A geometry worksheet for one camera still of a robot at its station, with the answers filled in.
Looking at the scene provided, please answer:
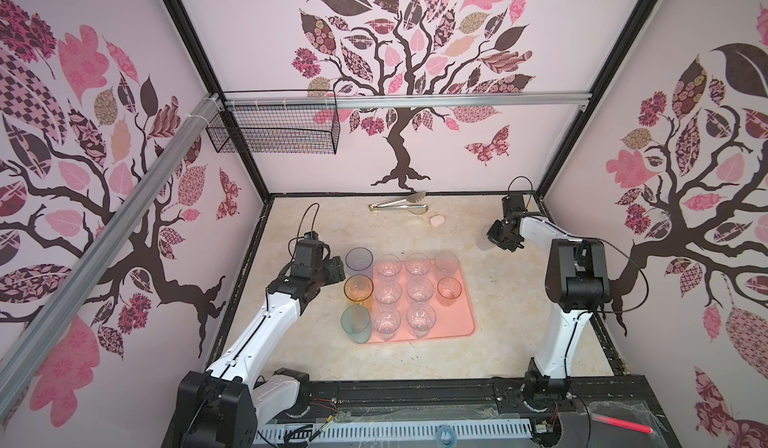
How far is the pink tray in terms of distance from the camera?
2.79 feet

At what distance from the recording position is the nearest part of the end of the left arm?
1.90ft

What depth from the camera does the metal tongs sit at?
1160mm

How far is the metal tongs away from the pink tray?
27 cm

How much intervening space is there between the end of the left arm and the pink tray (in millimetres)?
201

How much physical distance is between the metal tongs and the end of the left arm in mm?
439
